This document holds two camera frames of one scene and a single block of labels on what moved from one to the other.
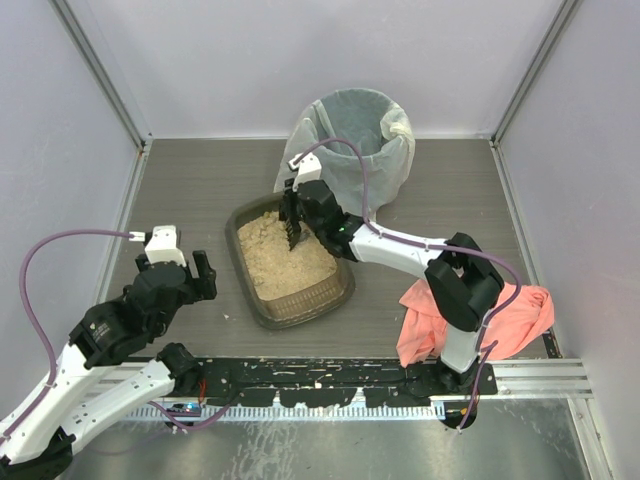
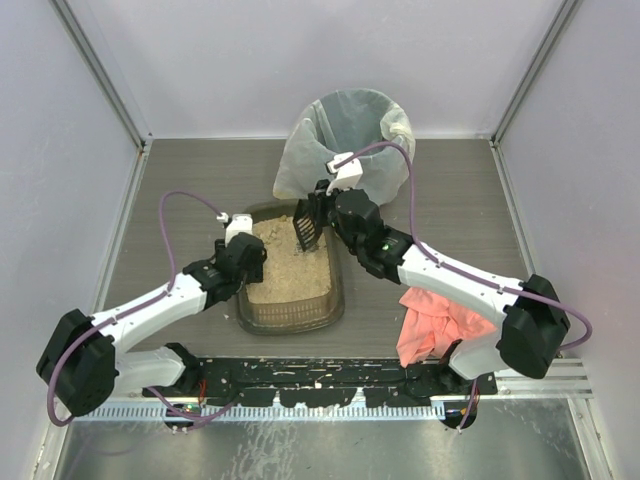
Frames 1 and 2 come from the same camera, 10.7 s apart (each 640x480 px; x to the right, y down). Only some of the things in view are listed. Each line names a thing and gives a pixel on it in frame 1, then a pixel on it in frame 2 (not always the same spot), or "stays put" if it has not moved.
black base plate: [338, 381] stays put
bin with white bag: [380, 125] stays put
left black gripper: [197, 279] -> [252, 260]
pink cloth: [422, 325] stays put
